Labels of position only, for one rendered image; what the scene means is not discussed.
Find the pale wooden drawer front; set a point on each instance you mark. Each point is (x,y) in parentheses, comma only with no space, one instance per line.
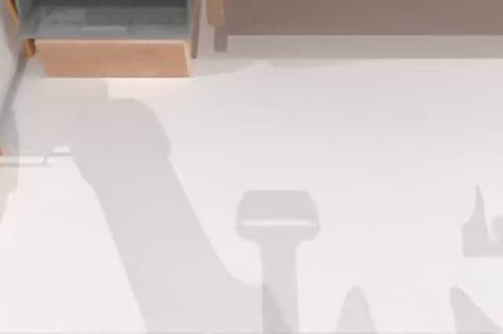
(114,57)

